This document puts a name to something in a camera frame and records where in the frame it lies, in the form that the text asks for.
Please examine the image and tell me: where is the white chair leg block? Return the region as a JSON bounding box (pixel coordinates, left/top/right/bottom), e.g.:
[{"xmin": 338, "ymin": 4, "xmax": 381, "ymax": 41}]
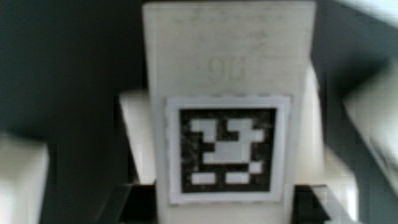
[{"xmin": 128, "ymin": 0, "xmax": 317, "ymax": 224}]

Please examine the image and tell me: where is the white chair seat tray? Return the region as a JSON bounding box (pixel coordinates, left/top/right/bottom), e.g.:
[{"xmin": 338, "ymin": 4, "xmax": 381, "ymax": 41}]
[{"xmin": 0, "ymin": 134, "xmax": 50, "ymax": 224}]

